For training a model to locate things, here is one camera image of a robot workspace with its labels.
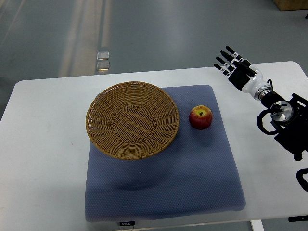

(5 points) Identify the wooden box corner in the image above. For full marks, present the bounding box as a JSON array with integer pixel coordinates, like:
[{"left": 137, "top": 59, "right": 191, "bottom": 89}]
[{"left": 274, "top": 0, "right": 308, "bottom": 11}]

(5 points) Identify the floor metal plate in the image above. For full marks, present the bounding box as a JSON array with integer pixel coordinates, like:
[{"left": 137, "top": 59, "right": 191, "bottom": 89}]
[
  {"left": 97, "top": 51, "right": 109, "bottom": 60},
  {"left": 96, "top": 60, "right": 110, "bottom": 71}
]

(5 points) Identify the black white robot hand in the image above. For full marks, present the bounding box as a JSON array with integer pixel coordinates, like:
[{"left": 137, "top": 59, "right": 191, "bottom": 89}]
[{"left": 214, "top": 46, "right": 267, "bottom": 97}]

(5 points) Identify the red apple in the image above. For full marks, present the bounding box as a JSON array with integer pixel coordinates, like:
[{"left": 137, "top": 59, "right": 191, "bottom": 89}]
[{"left": 189, "top": 105, "right": 213, "bottom": 130}]

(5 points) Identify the black table control panel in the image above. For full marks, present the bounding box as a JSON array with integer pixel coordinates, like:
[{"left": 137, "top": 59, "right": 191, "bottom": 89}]
[{"left": 288, "top": 216, "right": 308, "bottom": 222}]

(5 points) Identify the black table label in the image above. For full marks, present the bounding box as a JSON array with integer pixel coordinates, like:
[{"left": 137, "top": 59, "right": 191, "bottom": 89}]
[{"left": 118, "top": 221, "right": 135, "bottom": 227}]

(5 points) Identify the white table leg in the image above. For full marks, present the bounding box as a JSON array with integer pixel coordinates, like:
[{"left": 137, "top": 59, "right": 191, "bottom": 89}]
[{"left": 250, "top": 220, "right": 264, "bottom": 231}]

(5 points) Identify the blue padded mat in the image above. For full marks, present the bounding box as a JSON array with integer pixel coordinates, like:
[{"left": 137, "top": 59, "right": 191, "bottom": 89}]
[{"left": 85, "top": 85, "right": 246, "bottom": 222}]

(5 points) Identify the woven wicker basket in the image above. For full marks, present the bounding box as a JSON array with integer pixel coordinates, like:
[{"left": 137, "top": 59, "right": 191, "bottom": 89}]
[{"left": 85, "top": 81, "right": 180, "bottom": 160}]

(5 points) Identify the upper floor metal plate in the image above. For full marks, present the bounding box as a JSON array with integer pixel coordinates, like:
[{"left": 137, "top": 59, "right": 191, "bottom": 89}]
[{"left": 97, "top": 51, "right": 109, "bottom": 60}]

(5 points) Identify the lower floor metal plate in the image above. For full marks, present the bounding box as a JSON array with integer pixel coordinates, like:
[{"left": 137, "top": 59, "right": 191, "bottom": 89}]
[{"left": 96, "top": 60, "right": 110, "bottom": 71}]

